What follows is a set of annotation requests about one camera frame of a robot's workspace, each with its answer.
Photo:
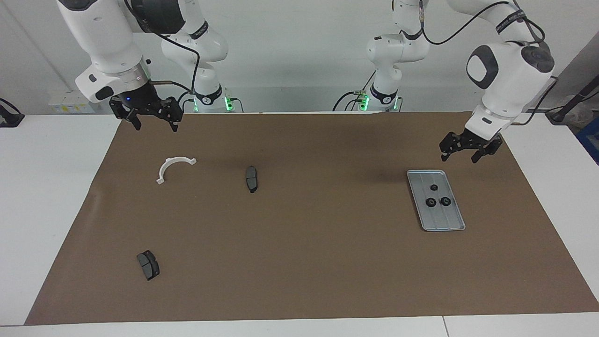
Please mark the black tripod stand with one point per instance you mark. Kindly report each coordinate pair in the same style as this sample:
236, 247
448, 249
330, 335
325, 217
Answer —
557, 118

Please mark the short dark brake pad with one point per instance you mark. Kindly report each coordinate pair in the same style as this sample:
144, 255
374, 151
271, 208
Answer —
148, 265

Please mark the brown table mat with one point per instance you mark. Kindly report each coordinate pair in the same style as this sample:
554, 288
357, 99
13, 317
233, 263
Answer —
304, 257

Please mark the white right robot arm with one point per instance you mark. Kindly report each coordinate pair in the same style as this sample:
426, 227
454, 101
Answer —
103, 37

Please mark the black clamp mount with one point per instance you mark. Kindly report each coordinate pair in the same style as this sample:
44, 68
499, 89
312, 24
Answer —
9, 119

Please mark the white wall socket box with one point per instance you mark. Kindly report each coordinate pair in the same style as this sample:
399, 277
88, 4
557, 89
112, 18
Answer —
70, 100

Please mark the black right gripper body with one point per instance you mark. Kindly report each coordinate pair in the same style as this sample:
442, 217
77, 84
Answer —
142, 103

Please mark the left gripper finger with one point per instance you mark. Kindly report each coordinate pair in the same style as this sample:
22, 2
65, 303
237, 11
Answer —
447, 149
479, 155

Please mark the blue crate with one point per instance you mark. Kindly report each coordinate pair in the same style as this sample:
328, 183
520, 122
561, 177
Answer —
592, 140

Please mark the white curved plastic bracket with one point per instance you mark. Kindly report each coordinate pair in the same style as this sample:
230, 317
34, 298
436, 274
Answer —
162, 174

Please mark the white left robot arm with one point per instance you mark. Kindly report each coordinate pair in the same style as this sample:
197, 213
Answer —
510, 79

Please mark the long dark brake pad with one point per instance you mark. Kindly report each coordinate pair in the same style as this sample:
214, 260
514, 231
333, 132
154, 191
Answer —
252, 179

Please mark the small black bearing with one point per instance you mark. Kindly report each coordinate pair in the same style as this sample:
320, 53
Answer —
430, 201

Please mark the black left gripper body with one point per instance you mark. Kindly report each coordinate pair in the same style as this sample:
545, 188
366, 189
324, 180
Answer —
477, 142

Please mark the silver metal tray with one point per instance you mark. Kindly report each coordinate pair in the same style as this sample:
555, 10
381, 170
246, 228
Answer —
444, 220

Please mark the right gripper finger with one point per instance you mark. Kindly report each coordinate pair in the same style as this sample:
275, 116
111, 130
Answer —
174, 124
136, 123

